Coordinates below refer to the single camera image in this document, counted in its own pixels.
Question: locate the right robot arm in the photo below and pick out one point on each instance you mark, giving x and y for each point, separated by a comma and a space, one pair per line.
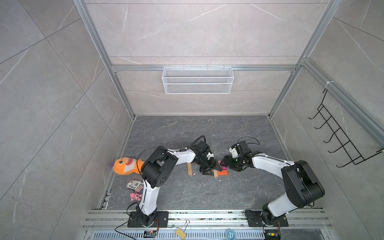
302, 187

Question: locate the black wire hook rack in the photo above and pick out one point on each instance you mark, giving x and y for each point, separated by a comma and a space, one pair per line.
345, 144

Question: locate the white wire mesh basket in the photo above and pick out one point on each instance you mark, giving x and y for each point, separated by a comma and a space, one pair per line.
197, 80

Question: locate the orange plush toy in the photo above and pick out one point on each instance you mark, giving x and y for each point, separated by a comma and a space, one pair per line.
126, 166

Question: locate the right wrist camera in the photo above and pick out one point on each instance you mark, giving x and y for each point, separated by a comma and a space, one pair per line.
234, 152

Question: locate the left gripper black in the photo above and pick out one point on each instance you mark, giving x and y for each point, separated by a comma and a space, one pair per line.
213, 166

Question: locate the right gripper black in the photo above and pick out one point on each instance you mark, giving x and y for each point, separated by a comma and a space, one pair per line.
228, 162

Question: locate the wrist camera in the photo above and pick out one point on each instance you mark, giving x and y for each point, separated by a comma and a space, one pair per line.
210, 155
234, 152

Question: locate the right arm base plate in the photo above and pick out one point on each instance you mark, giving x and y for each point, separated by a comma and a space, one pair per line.
255, 218

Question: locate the tape roll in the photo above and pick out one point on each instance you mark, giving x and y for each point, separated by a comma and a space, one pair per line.
230, 234

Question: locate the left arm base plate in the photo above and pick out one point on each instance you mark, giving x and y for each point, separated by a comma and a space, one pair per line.
156, 219

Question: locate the pink pig toy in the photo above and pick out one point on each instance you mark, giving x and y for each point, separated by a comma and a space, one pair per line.
135, 197

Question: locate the orange block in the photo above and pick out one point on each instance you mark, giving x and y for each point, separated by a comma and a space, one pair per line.
223, 173

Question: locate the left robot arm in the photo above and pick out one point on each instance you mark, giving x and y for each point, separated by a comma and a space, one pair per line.
157, 169

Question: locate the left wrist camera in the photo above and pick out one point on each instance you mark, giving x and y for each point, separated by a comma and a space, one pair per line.
210, 155

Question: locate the yellow tag with clip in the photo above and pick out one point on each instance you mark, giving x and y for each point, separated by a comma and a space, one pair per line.
180, 232

